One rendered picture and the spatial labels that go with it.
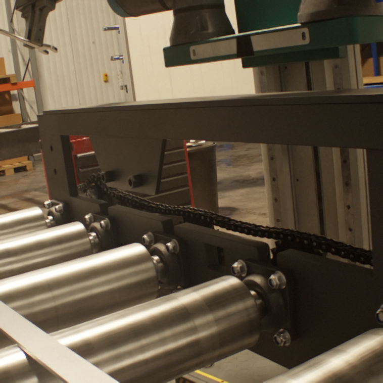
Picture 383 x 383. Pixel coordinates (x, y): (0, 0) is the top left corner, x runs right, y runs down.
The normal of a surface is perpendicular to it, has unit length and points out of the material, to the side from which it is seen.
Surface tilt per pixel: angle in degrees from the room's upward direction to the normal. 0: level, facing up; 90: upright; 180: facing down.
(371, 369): 37
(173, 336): 65
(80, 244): 70
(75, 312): 104
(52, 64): 90
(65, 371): 0
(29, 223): 59
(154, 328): 48
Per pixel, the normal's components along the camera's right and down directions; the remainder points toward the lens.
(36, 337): -0.13, -0.97
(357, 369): 0.11, -0.84
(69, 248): 0.48, -0.14
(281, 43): -0.75, 0.22
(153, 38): 0.13, 0.18
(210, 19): 0.27, -0.20
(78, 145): 0.53, 0.10
